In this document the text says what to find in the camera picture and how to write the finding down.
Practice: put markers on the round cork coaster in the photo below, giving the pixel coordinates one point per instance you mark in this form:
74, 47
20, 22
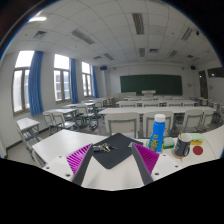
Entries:
177, 157

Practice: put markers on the green yellow sponge block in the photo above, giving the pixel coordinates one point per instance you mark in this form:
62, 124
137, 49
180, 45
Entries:
196, 138

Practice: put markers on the white chair front left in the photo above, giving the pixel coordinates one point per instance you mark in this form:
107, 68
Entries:
124, 123

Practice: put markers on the dark blue printed mug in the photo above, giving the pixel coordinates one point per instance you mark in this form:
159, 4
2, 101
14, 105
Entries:
182, 147

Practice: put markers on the white chair front middle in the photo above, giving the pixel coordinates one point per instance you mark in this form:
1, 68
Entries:
150, 118

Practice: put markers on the long white desk row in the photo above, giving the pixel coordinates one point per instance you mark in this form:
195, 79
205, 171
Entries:
143, 110

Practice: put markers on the wall speaker black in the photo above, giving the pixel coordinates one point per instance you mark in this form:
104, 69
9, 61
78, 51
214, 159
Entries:
103, 68

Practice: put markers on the blue curtain middle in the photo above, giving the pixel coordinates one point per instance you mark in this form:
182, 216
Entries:
73, 81

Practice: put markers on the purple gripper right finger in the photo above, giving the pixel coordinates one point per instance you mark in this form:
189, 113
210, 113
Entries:
146, 160

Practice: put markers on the white teacher podium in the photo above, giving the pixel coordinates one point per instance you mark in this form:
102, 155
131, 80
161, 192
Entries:
148, 93

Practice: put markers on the blue plastic bottle white cap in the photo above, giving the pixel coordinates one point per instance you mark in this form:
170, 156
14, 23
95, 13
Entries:
156, 139

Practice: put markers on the blue curtain left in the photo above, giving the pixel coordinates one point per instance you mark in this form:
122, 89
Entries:
34, 84

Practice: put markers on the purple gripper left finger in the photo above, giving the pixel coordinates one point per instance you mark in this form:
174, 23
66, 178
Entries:
78, 162

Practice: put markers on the white chair front right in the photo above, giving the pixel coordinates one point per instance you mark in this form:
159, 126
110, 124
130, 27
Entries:
191, 121

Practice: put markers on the white chair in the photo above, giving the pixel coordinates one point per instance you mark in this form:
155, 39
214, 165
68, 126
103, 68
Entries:
124, 123
191, 121
150, 118

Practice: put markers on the small white desk left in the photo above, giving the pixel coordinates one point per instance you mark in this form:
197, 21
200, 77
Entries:
28, 129

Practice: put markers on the dark classroom door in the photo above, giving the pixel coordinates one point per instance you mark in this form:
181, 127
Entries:
203, 84

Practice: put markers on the blue curtain far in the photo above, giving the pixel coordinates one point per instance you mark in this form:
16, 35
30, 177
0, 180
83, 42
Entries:
95, 86

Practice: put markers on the green chalkboard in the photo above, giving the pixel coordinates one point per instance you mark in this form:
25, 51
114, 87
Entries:
162, 84

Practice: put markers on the bunch of keys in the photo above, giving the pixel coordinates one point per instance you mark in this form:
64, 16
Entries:
105, 147

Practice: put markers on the blue curtain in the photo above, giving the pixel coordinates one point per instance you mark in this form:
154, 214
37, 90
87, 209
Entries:
73, 81
95, 86
34, 84

